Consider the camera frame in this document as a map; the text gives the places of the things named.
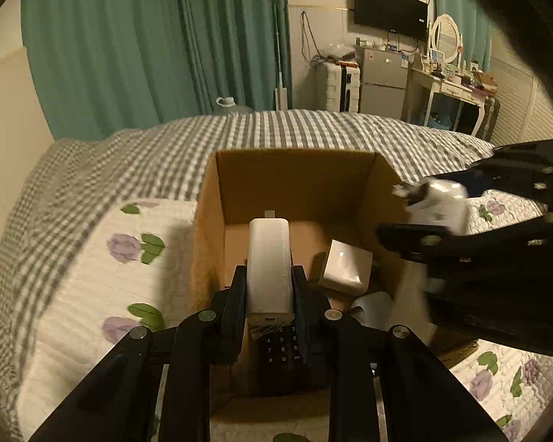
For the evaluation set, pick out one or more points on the white dressing table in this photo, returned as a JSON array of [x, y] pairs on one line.
[[423, 87]]

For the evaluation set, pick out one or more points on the white square charger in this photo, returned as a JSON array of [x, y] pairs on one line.
[[347, 269]]

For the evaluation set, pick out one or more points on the white floral quilted blanket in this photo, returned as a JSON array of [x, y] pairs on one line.
[[139, 254]]

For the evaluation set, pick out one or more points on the black wall television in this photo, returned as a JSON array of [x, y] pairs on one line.
[[405, 17]]

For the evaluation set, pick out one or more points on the white suitcase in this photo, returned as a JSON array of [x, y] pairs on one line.
[[337, 87]]

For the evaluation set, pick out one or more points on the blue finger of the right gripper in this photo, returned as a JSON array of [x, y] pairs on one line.
[[424, 239], [524, 169]]

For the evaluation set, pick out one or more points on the green curtain left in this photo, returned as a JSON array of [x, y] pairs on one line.
[[101, 66]]

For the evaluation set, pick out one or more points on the clear water jug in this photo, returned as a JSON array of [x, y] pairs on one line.
[[226, 106]]

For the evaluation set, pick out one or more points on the silver mini fridge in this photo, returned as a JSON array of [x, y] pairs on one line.
[[383, 84]]

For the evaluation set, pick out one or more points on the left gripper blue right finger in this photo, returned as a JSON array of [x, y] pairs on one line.
[[384, 384]]

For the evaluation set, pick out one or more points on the grey checkered bed sheet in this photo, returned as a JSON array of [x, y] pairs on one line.
[[75, 183]]

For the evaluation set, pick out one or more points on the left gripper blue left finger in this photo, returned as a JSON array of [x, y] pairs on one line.
[[155, 383]]

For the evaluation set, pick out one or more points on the white louvered wardrobe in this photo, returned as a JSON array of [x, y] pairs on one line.
[[526, 111]]

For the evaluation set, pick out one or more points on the white mop stick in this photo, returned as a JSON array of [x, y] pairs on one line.
[[281, 93]]

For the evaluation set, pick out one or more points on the green curtain right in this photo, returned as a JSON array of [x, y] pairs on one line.
[[474, 26]]

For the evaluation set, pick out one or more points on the dark suitcase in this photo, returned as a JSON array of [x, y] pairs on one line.
[[491, 111]]

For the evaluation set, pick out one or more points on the oval vanity mirror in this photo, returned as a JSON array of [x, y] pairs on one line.
[[445, 37]]

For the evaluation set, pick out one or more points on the black remote control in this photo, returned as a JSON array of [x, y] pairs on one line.
[[277, 347]]

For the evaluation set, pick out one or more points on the brown cardboard box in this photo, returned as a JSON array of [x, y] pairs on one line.
[[324, 195]]

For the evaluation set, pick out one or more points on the light blue earbuds case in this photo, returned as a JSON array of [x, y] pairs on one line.
[[373, 310]]

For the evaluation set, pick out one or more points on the green curtain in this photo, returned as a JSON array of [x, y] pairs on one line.
[[101, 66], [474, 26]]

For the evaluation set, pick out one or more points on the white handheld device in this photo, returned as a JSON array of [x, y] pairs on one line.
[[432, 201]]

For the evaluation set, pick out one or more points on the blue basket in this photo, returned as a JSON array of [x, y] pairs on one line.
[[442, 121]]

